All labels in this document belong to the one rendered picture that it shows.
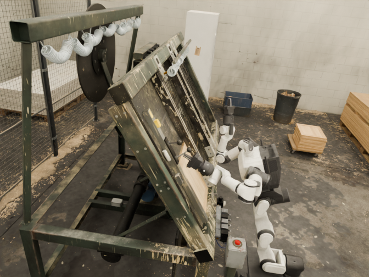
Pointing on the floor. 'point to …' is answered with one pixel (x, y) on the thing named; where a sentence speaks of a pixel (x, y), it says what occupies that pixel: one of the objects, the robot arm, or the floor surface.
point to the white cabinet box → (201, 44)
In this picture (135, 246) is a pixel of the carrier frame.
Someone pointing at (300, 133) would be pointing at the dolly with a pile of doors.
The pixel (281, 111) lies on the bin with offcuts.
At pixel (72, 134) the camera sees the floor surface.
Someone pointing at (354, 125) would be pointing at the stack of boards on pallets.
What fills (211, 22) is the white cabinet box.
